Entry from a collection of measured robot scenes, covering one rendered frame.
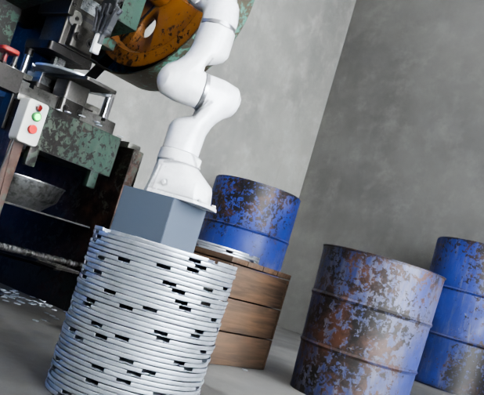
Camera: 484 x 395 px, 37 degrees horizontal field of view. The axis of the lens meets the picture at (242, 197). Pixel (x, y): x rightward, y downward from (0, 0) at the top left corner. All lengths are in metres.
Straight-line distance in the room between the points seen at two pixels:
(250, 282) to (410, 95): 3.53
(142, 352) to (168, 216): 0.74
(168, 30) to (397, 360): 1.54
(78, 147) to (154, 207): 0.60
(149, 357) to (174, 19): 1.88
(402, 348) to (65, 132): 1.30
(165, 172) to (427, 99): 3.82
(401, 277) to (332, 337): 0.28
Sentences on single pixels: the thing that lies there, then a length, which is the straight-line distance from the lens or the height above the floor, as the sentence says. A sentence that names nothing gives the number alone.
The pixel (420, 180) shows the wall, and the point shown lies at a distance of 5.44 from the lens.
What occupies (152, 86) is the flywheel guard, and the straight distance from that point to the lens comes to 2.97.
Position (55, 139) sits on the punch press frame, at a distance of 2.47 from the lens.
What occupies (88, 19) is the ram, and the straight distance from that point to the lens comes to 2.72.
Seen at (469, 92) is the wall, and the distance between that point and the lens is 5.54.
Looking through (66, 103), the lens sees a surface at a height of 0.69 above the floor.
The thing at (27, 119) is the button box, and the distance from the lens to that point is 2.27.
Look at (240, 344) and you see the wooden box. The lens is 2.46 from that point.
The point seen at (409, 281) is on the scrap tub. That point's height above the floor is 0.43.
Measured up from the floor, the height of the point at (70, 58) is 0.86.
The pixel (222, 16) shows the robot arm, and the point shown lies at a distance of 2.17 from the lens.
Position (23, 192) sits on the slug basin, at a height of 0.36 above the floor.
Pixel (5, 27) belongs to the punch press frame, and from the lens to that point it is 2.83.
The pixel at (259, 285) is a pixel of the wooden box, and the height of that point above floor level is 0.28.
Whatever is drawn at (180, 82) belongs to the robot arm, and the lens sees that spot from 2.08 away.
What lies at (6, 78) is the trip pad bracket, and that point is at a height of 0.67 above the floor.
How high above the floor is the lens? 0.30
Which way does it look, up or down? 6 degrees up
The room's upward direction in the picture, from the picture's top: 17 degrees clockwise
